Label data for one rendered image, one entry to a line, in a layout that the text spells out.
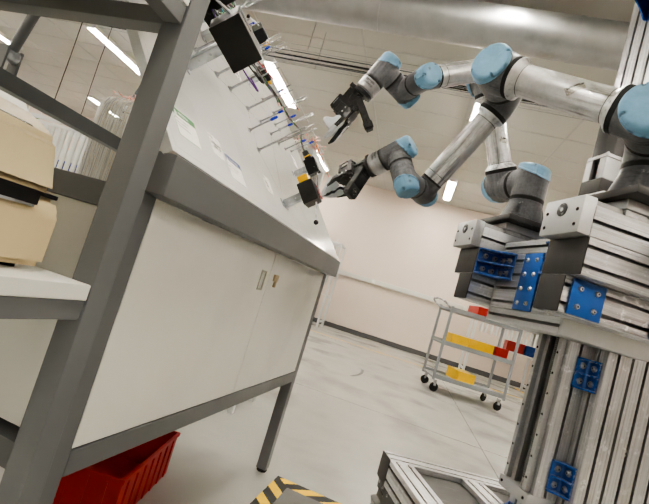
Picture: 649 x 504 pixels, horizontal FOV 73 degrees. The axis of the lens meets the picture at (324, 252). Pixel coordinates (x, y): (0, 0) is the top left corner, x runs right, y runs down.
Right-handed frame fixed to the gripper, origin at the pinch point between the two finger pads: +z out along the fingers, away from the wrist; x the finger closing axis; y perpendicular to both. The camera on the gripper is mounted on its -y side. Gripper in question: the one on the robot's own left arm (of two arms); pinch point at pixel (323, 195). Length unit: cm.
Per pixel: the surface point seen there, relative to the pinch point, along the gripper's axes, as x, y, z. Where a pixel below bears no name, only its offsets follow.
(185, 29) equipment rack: 70, -59, -36
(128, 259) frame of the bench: 55, -77, -13
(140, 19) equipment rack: 75, -57, -31
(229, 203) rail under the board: 45, -58, -18
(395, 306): -614, 438, 315
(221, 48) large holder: 62, -36, -27
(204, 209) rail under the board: 50, -64, -19
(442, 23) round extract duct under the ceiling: -67, 243, -39
